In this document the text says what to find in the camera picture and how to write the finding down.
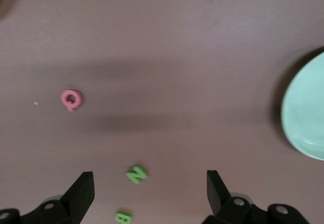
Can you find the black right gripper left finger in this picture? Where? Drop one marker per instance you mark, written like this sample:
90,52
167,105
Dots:
76,198

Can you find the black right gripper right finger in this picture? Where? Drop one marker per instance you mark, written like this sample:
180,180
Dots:
216,196

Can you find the green letter B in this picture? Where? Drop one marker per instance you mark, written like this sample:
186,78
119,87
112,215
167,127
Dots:
119,215

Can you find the green letter N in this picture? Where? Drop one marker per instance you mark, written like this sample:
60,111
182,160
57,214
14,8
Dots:
136,174

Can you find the pink letter Q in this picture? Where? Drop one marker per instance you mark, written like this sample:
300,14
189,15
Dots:
79,98

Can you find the green plate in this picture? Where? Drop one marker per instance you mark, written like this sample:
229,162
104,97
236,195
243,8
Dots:
306,107

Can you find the brown table cover sheet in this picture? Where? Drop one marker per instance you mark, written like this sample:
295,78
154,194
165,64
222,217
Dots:
177,32

